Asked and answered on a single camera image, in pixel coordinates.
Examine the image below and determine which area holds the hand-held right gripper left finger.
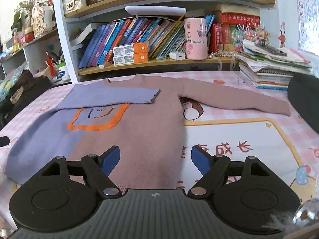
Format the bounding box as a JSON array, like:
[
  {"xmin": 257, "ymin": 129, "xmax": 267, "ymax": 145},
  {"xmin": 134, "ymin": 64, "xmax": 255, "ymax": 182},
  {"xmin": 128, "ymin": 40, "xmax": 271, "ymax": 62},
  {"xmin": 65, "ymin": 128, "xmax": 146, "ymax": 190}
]
[{"xmin": 39, "ymin": 145, "xmax": 121, "ymax": 200}]

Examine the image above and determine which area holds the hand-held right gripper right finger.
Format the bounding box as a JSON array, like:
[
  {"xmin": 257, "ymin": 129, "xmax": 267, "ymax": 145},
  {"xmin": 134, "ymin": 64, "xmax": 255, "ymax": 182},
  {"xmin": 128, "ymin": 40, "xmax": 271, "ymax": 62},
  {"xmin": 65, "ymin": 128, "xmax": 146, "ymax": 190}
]
[{"xmin": 188, "ymin": 145, "xmax": 272, "ymax": 200}]

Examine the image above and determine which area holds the purple and mauve sweater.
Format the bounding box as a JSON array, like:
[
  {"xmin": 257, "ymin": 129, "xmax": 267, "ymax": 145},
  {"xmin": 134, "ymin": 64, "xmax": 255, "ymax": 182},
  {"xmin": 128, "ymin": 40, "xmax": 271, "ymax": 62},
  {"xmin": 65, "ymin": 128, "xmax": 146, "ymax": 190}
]
[{"xmin": 5, "ymin": 75, "xmax": 292, "ymax": 191}]

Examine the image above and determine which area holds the pink cartoon desk mat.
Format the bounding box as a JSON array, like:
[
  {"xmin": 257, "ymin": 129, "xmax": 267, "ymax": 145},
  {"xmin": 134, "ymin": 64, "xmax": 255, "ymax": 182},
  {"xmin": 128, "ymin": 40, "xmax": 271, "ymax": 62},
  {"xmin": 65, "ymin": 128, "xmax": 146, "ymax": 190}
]
[{"xmin": 0, "ymin": 71, "xmax": 319, "ymax": 229}]

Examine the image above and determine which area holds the dark brown bag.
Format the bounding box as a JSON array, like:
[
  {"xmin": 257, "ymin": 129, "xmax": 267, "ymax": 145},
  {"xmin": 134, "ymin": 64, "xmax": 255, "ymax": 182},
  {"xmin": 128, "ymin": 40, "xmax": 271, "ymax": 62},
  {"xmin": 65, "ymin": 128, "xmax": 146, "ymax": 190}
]
[{"xmin": 0, "ymin": 69, "xmax": 52, "ymax": 130}]

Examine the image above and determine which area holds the crinkled clear plastic bag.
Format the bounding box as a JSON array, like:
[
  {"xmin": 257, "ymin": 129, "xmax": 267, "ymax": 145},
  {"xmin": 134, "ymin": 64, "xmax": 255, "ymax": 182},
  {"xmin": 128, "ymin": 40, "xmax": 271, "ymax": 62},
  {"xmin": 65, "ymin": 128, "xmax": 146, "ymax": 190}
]
[{"xmin": 0, "ymin": 62, "xmax": 28, "ymax": 100}]

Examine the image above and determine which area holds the red tassel pen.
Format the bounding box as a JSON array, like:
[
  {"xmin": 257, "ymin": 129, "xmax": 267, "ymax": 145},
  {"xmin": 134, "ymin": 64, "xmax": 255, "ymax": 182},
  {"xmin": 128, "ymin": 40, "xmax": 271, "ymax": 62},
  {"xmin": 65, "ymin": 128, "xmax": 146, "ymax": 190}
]
[{"xmin": 46, "ymin": 51, "xmax": 57, "ymax": 78}]

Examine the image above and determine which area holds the white bottle with blue label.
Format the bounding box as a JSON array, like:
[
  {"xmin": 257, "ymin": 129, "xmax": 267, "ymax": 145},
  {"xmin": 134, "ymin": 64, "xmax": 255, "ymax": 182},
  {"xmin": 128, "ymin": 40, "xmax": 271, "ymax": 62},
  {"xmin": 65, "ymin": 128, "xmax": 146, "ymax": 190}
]
[{"xmin": 57, "ymin": 63, "xmax": 71, "ymax": 81}]

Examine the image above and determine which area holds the wooden bookshelf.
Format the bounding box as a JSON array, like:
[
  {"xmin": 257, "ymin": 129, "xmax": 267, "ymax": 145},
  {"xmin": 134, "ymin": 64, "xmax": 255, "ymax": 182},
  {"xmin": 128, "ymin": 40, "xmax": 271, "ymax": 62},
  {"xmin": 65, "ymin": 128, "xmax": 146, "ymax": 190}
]
[{"xmin": 51, "ymin": 0, "xmax": 276, "ymax": 83}]

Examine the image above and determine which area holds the white charger plug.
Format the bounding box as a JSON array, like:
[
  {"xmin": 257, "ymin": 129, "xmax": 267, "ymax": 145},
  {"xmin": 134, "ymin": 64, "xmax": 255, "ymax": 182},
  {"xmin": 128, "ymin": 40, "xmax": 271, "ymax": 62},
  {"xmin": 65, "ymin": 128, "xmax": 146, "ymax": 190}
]
[{"xmin": 169, "ymin": 51, "xmax": 186, "ymax": 61}]

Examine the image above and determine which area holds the stack of notebooks and papers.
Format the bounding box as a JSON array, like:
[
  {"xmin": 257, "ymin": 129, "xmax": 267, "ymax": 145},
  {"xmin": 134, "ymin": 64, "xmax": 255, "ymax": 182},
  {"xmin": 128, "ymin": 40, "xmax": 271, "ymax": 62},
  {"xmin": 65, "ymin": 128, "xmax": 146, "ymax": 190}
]
[{"xmin": 235, "ymin": 39, "xmax": 313, "ymax": 90}]

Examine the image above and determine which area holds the pink sticker-covered cylinder container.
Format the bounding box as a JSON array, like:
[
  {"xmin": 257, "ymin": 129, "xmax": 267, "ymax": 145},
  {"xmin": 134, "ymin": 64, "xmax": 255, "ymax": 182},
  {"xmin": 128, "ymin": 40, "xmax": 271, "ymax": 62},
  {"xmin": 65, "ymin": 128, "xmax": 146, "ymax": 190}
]
[{"xmin": 184, "ymin": 18, "xmax": 208, "ymax": 60}]

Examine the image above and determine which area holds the row of blue picture books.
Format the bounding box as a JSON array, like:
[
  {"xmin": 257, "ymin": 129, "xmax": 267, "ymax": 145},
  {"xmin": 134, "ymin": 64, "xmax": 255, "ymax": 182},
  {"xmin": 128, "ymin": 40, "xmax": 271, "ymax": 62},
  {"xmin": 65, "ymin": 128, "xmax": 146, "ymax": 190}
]
[{"xmin": 70, "ymin": 14, "xmax": 216, "ymax": 68}]

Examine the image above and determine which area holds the black rounded object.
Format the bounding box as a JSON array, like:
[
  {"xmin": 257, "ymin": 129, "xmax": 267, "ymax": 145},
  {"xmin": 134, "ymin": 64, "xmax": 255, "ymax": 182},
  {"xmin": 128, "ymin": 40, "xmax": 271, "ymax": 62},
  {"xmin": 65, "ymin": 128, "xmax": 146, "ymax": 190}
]
[{"xmin": 287, "ymin": 73, "xmax": 319, "ymax": 128}]

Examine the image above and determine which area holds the red hardcover book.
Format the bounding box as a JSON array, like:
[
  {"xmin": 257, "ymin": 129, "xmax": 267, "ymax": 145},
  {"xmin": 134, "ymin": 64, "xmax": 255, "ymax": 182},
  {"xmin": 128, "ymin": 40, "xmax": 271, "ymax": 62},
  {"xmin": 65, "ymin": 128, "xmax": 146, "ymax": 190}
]
[{"xmin": 209, "ymin": 23, "xmax": 223, "ymax": 54}]

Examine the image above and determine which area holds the white cartoon figure ornament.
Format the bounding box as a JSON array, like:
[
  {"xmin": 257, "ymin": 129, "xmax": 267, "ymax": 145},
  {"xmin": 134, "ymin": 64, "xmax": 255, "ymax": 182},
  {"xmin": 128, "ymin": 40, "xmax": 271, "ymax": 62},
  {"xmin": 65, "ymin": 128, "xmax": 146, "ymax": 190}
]
[{"xmin": 31, "ymin": 3, "xmax": 56, "ymax": 37}]

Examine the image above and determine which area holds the colourful flower bouquet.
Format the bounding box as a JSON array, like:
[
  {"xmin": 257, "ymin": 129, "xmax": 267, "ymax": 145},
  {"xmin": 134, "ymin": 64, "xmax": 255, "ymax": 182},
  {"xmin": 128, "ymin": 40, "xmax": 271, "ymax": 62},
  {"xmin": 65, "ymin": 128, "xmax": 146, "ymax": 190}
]
[{"xmin": 230, "ymin": 22, "xmax": 271, "ymax": 48}]

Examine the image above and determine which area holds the dried flower plant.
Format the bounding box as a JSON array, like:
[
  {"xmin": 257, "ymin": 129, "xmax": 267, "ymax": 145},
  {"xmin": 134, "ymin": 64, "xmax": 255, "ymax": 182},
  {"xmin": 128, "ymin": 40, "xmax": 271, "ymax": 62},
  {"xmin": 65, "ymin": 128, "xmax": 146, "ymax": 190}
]
[{"xmin": 13, "ymin": 0, "xmax": 40, "ymax": 28}]

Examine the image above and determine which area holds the thick cream book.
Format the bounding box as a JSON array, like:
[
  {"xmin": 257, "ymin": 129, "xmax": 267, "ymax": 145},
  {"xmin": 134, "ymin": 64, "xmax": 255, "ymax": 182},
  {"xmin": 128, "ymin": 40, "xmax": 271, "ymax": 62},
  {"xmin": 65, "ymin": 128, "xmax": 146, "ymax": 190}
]
[{"xmin": 215, "ymin": 3, "xmax": 261, "ymax": 17}]

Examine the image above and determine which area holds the white desk lamp head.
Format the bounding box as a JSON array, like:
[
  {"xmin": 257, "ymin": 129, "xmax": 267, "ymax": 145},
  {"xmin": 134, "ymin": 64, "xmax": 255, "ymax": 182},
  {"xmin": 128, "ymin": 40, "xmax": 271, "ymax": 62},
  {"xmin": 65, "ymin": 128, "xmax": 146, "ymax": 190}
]
[{"xmin": 125, "ymin": 5, "xmax": 187, "ymax": 18}]

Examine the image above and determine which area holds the white quilted handbag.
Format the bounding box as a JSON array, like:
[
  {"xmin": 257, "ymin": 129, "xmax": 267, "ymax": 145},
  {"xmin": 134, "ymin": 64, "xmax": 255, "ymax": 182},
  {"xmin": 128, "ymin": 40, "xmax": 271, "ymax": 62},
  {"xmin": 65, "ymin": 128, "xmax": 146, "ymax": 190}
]
[{"xmin": 61, "ymin": 0, "xmax": 87, "ymax": 15}]

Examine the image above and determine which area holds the pearl bead string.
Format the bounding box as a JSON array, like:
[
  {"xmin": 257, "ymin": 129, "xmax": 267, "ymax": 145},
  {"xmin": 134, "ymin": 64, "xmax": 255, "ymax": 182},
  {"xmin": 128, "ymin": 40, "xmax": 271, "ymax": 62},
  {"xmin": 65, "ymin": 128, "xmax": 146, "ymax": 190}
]
[{"xmin": 208, "ymin": 50, "xmax": 238, "ymax": 59}]

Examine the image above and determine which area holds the cartoon wall sticker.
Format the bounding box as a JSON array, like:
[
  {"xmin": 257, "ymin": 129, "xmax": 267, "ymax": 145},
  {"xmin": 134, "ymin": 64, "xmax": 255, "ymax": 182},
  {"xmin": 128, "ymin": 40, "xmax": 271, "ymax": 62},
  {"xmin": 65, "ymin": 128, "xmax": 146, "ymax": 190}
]
[{"xmin": 278, "ymin": 21, "xmax": 287, "ymax": 48}]

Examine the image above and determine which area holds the alphabet wall poster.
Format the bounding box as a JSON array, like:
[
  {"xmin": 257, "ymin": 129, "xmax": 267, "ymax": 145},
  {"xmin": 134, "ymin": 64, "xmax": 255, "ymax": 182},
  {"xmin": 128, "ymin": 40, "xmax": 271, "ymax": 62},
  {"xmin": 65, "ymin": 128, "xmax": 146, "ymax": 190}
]
[{"xmin": 292, "ymin": 0, "xmax": 319, "ymax": 52}]

